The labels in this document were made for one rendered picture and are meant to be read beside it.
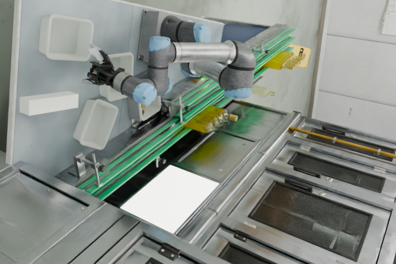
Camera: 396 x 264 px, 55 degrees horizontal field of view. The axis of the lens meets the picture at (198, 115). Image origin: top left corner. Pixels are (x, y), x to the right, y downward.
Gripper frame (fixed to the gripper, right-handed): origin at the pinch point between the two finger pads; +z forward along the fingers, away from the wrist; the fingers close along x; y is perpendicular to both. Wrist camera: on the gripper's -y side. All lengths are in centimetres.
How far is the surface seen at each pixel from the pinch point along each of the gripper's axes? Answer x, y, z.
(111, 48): -0.7, -30.8, 18.2
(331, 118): 138, -730, 27
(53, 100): 19.3, 5.8, 8.5
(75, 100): 20.3, -5.5, 8.4
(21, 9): -13.4, 17.3, 20.2
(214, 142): 43, -90, -23
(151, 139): 41, -50, -5
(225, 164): 45, -75, -40
